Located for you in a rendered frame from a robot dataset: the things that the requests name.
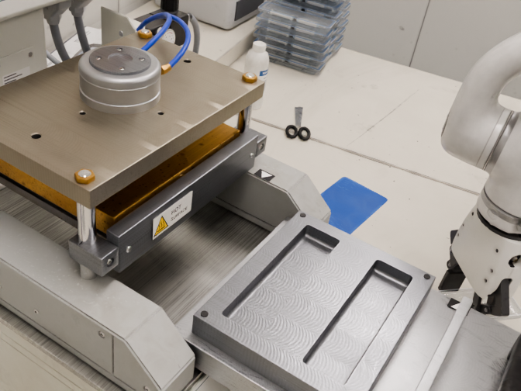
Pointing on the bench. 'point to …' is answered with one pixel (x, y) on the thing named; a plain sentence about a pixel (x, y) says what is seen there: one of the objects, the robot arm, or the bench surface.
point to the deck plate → (147, 270)
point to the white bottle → (257, 66)
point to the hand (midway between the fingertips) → (461, 299)
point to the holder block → (315, 309)
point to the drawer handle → (512, 379)
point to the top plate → (117, 112)
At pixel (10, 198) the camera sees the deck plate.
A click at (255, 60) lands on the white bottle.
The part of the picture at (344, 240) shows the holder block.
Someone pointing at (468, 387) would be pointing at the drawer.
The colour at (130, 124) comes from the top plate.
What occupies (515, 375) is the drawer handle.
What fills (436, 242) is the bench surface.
